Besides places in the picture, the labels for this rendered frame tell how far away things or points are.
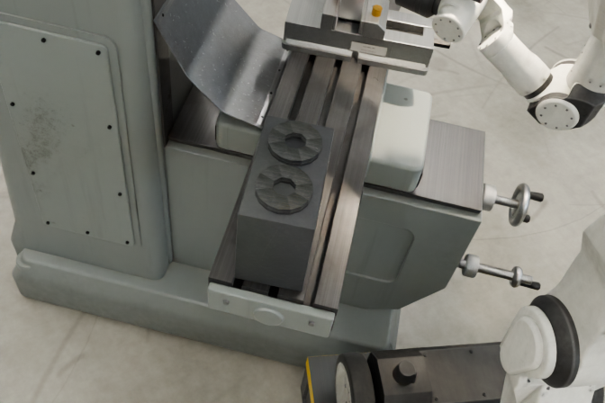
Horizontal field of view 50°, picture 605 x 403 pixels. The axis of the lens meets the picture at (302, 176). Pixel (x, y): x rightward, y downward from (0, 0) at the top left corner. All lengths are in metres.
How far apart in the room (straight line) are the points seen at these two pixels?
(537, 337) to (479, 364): 0.50
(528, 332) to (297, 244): 0.38
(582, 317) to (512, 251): 1.50
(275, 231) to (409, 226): 0.70
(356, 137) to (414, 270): 0.54
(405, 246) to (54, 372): 1.11
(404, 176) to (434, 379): 0.45
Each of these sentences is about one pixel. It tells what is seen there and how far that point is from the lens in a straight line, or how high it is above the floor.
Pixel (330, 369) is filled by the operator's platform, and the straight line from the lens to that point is 1.67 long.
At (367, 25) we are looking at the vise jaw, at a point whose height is 1.05.
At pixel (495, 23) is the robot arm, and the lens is 1.31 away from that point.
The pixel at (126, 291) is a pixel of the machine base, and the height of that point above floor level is 0.17.
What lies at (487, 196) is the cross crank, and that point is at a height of 0.67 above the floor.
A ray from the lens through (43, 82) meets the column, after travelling 1.54.
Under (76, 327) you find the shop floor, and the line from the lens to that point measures 2.19.
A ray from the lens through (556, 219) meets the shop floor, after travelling 2.71.
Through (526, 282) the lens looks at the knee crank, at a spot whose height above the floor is 0.53.
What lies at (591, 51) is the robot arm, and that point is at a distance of 1.23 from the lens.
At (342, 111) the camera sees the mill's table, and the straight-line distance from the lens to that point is 1.41.
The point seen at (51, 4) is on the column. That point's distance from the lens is 1.40.
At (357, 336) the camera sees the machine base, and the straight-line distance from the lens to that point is 1.95.
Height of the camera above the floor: 1.92
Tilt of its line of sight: 50 degrees down
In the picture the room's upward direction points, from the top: 10 degrees clockwise
